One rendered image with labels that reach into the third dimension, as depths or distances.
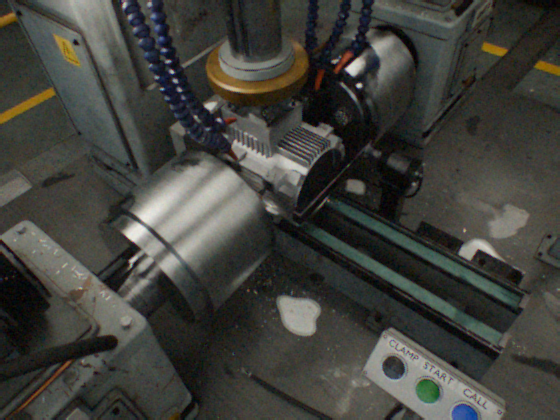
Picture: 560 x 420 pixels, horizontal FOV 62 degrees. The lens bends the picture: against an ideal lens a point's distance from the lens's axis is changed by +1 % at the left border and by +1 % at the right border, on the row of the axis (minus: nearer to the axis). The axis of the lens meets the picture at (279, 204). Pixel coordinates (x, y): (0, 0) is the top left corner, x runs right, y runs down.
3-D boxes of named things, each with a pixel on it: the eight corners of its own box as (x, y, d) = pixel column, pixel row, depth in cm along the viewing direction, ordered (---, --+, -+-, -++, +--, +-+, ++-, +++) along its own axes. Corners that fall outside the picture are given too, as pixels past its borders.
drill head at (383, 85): (263, 152, 113) (254, 62, 94) (354, 72, 133) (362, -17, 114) (349, 197, 102) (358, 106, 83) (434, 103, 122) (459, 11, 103)
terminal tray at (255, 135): (224, 137, 93) (219, 108, 88) (258, 110, 98) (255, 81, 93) (270, 161, 88) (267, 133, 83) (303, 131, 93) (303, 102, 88)
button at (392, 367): (380, 368, 64) (377, 371, 63) (390, 350, 64) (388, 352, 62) (399, 382, 63) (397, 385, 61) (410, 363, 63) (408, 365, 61)
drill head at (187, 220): (65, 324, 85) (-5, 247, 66) (205, 203, 103) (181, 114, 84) (155, 411, 75) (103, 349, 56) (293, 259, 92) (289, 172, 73)
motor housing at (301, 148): (221, 198, 103) (207, 134, 89) (274, 151, 112) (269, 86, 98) (292, 242, 94) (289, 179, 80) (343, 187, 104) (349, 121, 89)
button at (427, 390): (413, 391, 62) (410, 394, 60) (424, 372, 62) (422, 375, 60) (434, 406, 61) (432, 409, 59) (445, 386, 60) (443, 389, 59)
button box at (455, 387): (367, 366, 69) (358, 373, 64) (390, 325, 68) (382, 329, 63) (479, 446, 61) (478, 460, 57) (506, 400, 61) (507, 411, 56)
